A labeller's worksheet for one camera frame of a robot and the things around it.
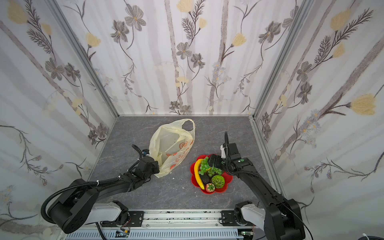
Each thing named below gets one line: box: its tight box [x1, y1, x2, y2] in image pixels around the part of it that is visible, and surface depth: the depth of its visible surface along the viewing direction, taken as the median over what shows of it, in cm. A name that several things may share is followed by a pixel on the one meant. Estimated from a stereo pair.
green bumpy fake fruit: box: [211, 175, 225, 189], surface depth 82 cm
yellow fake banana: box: [194, 158, 205, 190], surface depth 87 cm
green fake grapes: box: [198, 156, 222, 177], surface depth 85 cm
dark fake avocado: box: [199, 173, 213, 187], surface depth 84 cm
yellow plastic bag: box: [148, 119, 196, 178], surface depth 98 cm
